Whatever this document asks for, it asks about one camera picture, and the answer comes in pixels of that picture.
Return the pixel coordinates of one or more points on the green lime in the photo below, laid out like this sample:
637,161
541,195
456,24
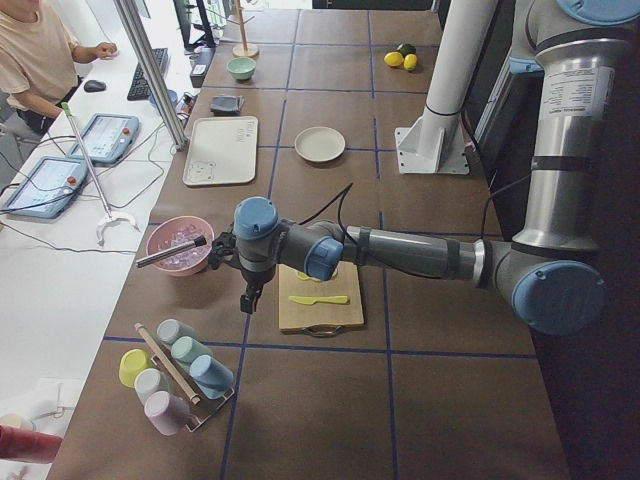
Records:
406,49

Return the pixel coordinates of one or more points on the white bear tray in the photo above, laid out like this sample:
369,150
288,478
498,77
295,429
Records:
222,151

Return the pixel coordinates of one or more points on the green bowl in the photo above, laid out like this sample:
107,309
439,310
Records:
241,68

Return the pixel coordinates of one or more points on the silver grabber stick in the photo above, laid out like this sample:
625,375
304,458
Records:
110,217

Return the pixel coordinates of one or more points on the black computer mouse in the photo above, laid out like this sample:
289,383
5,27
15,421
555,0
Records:
94,86

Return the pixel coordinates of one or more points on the wooden mug stand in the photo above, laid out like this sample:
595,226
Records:
244,48

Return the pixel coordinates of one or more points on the yellow lemon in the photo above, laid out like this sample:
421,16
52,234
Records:
410,62
394,59

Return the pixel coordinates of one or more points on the red bottle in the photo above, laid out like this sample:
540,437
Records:
28,446

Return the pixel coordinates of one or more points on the person in beige shirt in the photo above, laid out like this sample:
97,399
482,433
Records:
38,58

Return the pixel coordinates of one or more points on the black box with label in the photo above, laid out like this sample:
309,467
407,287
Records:
200,63

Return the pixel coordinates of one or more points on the wooden cutting board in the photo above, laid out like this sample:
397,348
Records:
320,320

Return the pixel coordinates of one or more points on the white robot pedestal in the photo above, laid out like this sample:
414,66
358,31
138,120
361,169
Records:
434,144

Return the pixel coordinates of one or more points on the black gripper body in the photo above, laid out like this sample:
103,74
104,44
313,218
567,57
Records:
252,278

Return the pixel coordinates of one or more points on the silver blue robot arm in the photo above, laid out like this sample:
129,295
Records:
543,272

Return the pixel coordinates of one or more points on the cream round plate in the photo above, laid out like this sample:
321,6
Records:
319,144

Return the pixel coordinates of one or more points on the teach pendant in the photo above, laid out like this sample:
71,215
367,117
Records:
108,136
50,187

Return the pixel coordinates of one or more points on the cup rack with cups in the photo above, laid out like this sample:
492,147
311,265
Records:
177,380

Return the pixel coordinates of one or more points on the far teach pendant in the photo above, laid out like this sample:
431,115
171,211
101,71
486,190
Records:
108,136

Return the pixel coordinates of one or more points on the aluminium frame post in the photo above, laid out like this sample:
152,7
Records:
141,45

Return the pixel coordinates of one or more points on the grey folded cloth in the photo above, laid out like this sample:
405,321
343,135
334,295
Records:
226,105

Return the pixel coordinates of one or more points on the yellow plastic knife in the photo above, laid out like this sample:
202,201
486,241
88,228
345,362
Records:
312,300

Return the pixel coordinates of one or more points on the near teach pendant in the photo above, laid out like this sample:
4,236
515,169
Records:
50,187

